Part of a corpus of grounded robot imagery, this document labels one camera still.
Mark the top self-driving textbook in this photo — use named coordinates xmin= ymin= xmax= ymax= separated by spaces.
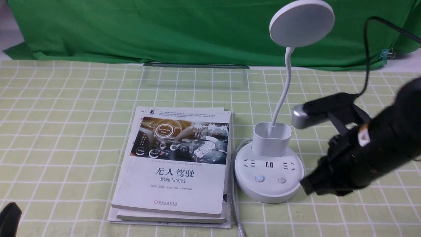
xmin=111 ymin=106 xmax=232 ymax=218

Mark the clear acrylic sheet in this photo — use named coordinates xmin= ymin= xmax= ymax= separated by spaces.
xmin=141 ymin=62 xmax=249 ymax=91

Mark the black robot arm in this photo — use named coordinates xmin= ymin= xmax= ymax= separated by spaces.
xmin=299 ymin=78 xmax=421 ymax=197

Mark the white round desk lamp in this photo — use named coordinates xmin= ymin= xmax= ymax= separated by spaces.
xmin=232 ymin=0 xmax=335 ymax=204

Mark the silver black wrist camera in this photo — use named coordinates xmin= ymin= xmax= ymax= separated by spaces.
xmin=291 ymin=92 xmax=371 ymax=136

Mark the black object at corner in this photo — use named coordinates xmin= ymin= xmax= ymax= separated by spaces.
xmin=0 ymin=202 xmax=22 ymax=237

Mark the green binder clip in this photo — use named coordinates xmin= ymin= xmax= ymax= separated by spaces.
xmin=379 ymin=48 xmax=396 ymax=61

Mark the black camera cable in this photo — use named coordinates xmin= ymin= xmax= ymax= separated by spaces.
xmin=354 ymin=16 xmax=421 ymax=98

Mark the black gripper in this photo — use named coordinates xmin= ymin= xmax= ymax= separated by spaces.
xmin=300 ymin=127 xmax=372 ymax=196

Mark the white lamp power cable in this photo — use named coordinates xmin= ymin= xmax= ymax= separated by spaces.
xmin=230 ymin=139 xmax=253 ymax=237

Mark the green backdrop cloth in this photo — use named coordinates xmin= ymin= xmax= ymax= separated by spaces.
xmin=4 ymin=0 xmax=420 ymax=70

